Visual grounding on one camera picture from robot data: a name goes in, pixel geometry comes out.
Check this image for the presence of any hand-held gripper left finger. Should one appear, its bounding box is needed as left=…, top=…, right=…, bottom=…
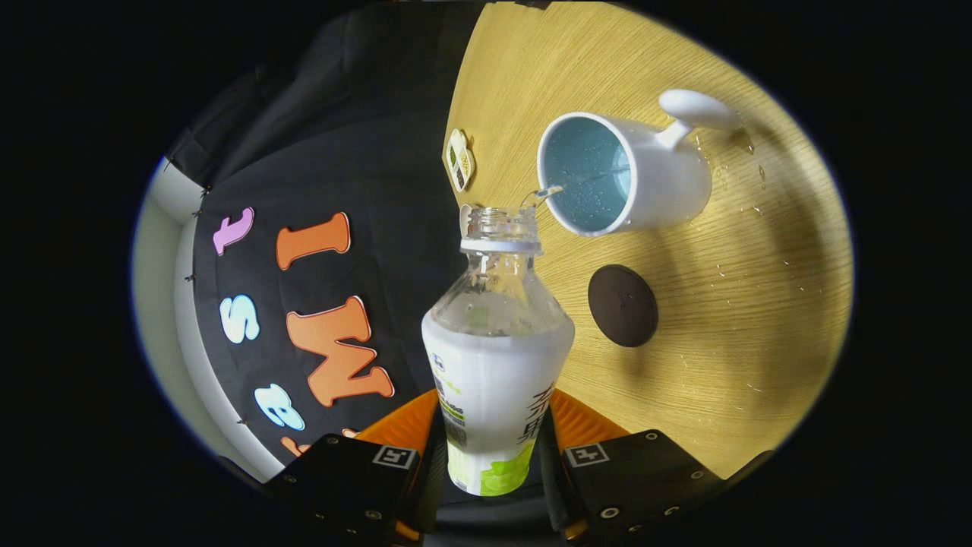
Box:
left=266, top=389, right=449, bottom=546

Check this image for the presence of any white cup blue inside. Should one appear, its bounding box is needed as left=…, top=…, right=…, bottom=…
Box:
left=536, top=89, right=745, bottom=238

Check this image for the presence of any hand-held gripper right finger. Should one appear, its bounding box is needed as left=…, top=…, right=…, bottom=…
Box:
left=536, top=389, right=726, bottom=546

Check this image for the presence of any clear juice bottle white label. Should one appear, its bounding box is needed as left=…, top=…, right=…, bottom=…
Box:
left=421, top=205, right=576, bottom=498

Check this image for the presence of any wooden table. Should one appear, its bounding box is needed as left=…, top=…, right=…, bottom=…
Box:
left=440, top=0, right=855, bottom=479

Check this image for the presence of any round brown coaster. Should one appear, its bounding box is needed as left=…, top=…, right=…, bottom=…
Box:
left=587, top=264, right=659, bottom=349

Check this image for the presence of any white divided dish with beans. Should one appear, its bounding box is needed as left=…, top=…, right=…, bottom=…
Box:
left=443, top=128, right=476, bottom=193

